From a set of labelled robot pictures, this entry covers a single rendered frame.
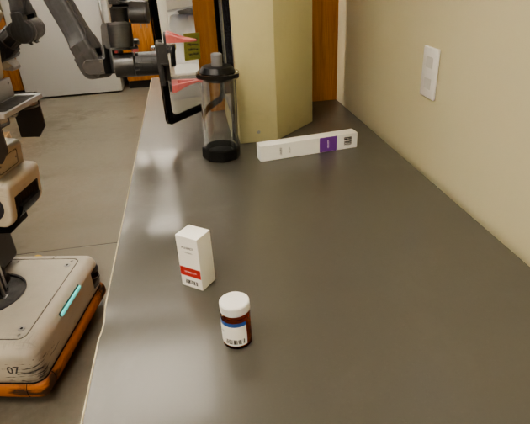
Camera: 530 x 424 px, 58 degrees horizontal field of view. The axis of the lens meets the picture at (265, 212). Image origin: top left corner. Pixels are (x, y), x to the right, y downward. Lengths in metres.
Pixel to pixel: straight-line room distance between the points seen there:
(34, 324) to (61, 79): 4.81
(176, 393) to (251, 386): 0.09
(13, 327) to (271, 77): 1.28
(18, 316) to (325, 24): 1.53
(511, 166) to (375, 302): 0.38
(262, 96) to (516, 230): 0.75
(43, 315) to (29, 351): 0.17
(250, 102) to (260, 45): 0.15
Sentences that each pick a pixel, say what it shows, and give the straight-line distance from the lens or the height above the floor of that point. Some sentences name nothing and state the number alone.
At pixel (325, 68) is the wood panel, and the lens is 1.80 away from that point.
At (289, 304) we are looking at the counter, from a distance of 0.76.
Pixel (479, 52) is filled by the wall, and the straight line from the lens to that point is 1.06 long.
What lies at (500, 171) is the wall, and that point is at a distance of 1.01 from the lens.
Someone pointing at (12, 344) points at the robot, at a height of 0.28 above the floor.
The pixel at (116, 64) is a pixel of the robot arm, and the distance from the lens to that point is 1.26.
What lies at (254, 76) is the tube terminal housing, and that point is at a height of 1.13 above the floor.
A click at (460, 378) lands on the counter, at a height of 0.94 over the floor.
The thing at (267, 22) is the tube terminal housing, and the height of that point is 1.26.
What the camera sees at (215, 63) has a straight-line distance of 1.24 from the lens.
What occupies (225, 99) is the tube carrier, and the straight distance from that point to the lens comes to 1.24.
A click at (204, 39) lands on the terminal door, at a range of 1.57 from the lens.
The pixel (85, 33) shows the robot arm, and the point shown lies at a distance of 1.30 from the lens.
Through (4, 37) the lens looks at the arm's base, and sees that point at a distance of 1.93.
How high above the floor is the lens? 1.42
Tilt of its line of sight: 28 degrees down
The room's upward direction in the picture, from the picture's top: 3 degrees counter-clockwise
